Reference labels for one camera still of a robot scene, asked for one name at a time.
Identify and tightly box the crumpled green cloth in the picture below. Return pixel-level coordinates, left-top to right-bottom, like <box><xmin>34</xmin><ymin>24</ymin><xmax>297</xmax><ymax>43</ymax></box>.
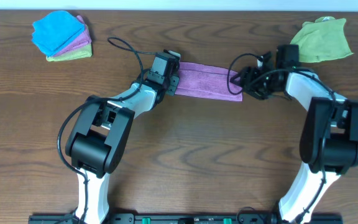
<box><xmin>290</xmin><ymin>16</ymin><xmax>353</xmax><ymax>63</ymax></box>

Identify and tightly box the right black camera cable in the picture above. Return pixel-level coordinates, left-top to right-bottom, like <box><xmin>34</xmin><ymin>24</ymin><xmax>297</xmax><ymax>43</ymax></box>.
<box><xmin>226</xmin><ymin>53</ymin><xmax>338</xmax><ymax>224</ymax></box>

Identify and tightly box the folded blue cloth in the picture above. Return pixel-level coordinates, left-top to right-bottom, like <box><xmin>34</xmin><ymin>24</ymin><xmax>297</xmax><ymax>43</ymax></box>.
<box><xmin>32</xmin><ymin>11</ymin><xmax>85</xmax><ymax>57</ymax></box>

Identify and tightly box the purple microfiber cloth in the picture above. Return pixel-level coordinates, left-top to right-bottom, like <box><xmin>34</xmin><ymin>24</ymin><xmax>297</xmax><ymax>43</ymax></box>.
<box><xmin>175</xmin><ymin>62</ymin><xmax>242</xmax><ymax>102</ymax></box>

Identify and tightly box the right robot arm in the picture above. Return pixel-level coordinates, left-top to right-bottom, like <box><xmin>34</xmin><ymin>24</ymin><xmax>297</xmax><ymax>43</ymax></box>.
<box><xmin>226</xmin><ymin>45</ymin><xmax>358</xmax><ymax>223</ymax></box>

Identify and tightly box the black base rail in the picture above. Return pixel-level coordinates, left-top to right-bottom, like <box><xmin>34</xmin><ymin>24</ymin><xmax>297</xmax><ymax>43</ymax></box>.
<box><xmin>28</xmin><ymin>213</ymin><xmax>344</xmax><ymax>224</ymax></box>

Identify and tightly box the folded pink cloth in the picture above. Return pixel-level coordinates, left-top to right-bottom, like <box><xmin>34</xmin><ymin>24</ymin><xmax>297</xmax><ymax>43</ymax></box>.
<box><xmin>53</xmin><ymin>16</ymin><xmax>91</xmax><ymax>57</ymax></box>

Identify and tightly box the folded green cloth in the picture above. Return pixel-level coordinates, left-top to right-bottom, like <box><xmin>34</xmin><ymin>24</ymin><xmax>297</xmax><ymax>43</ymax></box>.
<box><xmin>46</xmin><ymin>44</ymin><xmax>93</xmax><ymax>62</ymax></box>

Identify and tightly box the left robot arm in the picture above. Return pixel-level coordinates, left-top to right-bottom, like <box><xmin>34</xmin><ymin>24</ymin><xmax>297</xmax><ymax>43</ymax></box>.
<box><xmin>65</xmin><ymin>50</ymin><xmax>180</xmax><ymax>223</ymax></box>

